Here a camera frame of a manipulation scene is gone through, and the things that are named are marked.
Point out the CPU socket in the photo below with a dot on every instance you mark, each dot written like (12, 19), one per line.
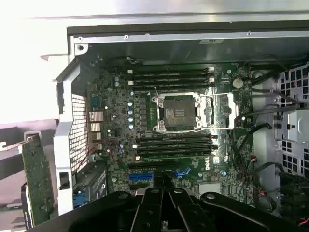
(177, 113)

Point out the black case latch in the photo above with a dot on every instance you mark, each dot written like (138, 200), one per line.
(64, 180)

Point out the green motherboard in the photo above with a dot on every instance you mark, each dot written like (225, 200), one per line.
(116, 135)

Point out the black slot cover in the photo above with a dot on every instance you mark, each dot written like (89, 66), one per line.
(95, 186)

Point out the long black expansion slot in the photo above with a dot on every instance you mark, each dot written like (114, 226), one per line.
(152, 165)

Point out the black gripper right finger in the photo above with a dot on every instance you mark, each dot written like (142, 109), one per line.
(183, 212)

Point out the thin metal locking lever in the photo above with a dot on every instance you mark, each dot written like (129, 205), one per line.
(157, 96)

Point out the blue expansion slot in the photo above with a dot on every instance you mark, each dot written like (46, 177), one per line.
(141, 177)

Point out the silver rear port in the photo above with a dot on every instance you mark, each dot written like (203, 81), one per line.
(96, 136)
(96, 116)
(95, 127)

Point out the perforated metal disk bay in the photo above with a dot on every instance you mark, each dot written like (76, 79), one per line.
(297, 125)

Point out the metal socket cover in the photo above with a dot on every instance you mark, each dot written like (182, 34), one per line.
(230, 113)

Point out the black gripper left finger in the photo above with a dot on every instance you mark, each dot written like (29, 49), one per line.
(147, 210)

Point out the blue slot latch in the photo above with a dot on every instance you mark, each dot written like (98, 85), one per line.
(182, 173)

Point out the short black expansion slot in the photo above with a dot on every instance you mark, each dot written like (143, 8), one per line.
(136, 187)

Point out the blue rear port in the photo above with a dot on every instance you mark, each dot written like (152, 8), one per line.
(95, 101)

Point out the round coin battery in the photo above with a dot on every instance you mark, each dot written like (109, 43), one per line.
(237, 82)

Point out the open black PC case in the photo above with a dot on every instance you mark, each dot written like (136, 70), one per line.
(64, 149)

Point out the blue slot retention clip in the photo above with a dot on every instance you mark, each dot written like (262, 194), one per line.
(78, 199)

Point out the grey parts rack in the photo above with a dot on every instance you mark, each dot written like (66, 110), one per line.
(9, 169)

